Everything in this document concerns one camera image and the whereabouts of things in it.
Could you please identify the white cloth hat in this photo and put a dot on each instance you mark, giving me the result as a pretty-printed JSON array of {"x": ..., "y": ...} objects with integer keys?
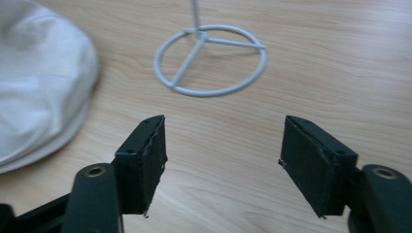
[{"x": 35, "y": 81}]

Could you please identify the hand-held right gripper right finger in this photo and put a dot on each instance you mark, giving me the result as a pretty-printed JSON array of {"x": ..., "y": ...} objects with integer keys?
[{"x": 311, "y": 168}]

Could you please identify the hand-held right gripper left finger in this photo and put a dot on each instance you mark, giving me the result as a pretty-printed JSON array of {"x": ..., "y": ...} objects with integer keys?
[{"x": 142, "y": 168}]

